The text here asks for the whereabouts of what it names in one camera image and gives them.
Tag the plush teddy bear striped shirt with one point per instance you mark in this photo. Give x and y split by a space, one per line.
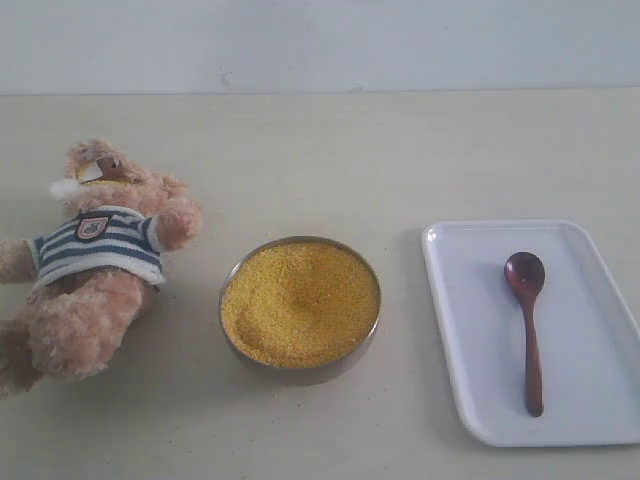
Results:
97 272

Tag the yellow millet grain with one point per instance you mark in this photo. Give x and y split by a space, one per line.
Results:
300 305

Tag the dark brown wooden spoon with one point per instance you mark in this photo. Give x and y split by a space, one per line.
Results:
525 275

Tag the metal bowl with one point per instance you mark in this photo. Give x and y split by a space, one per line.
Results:
300 372

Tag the white rectangular plastic tray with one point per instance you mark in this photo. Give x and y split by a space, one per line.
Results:
588 338

